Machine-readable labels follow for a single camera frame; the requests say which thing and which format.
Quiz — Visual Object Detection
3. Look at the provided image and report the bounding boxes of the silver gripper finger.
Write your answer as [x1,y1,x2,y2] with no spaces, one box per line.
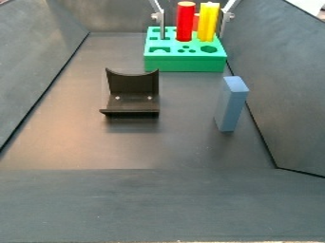
[148,0,164,40]
[219,0,239,37]

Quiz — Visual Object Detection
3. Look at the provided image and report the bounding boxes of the blue rectangular block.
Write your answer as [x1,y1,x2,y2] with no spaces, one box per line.
[213,76,248,132]

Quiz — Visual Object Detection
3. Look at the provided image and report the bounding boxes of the green shape sorter board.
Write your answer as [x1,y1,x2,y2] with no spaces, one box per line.
[142,27,227,72]

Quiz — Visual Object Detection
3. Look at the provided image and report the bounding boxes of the yellow star-shaped peg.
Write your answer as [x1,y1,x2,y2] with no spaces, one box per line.
[196,2,220,42]

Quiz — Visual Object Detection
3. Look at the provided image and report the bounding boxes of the red cylinder peg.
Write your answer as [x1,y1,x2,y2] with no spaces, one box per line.
[176,1,195,42]

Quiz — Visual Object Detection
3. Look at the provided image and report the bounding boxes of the small orange-red peg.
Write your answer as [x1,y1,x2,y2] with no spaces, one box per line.
[192,13,199,31]

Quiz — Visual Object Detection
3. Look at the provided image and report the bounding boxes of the black curved holder stand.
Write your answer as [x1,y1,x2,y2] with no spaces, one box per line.
[98,68,160,116]

